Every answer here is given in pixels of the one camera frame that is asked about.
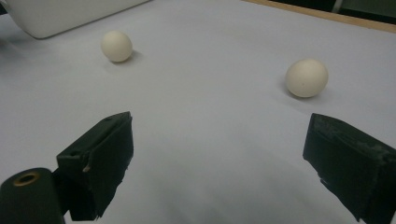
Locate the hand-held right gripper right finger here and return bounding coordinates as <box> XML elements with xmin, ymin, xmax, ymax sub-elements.
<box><xmin>303</xmin><ymin>112</ymin><xmax>396</xmax><ymax>224</ymax></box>

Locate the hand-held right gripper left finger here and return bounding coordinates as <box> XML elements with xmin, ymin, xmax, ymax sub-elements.
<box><xmin>55</xmin><ymin>111</ymin><xmax>134</xmax><ymax>222</ymax></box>

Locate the white egg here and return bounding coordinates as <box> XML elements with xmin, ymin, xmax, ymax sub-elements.
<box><xmin>285</xmin><ymin>58</ymin><xmax>330</xmax><ymax>99</ymax></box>
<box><xmin>100</xmin><ymin>30</ymin><xmax>134</xmax><ymax>63</ymax></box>

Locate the white rectangular plastic container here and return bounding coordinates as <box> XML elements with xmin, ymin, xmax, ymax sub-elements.
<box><xmin>0</xmin><ymin>0</ymin><xmax>153</xmax><ymax>40</ymax></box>

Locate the white table cover sheet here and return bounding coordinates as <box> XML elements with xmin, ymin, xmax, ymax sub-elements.
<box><xmin>0</xmin><ymin>0</ymin><xmax>396</xmax><ymax>224</ymax></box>

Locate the white metal stand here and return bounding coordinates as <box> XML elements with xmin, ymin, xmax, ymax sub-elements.
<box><xmin>331</xmin><ymin>0</ymin><xmax>345</xmax><ymax>14</ymax></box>

